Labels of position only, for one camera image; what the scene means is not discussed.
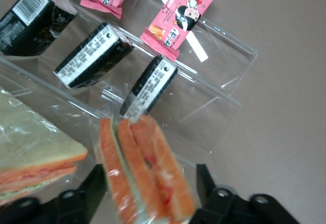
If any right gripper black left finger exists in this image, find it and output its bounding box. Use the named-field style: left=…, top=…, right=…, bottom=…
left=0, top=163, right=108, bottom=224

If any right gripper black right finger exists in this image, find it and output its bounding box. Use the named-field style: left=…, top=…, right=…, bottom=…
left=195, top=163, right=301, bottom=224

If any sandwich orange crust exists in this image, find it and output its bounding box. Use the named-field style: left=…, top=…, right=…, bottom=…
left=97, top=114, right=197, bottom=224

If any wrapped sandwich pale bread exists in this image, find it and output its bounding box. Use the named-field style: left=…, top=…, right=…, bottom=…
left=0, top=86, right=89, bottom=207

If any clear acrylic stepped shelf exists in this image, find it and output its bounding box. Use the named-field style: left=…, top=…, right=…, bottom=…
left=0, top=0, right=258, bottom=224

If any brown table cover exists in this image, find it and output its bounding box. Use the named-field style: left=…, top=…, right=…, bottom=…
left=0, top=0, right=326, bottom=224

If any small black carton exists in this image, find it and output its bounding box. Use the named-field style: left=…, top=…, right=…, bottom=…
left=0, top=0, right=77, bottom=57
left=53, top=21, right=135, bottom=90
left=119, top=55, right=179, bottom=121

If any white label strip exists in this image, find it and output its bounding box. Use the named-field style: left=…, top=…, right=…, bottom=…
left=185, top=32, right=209, bottom=63

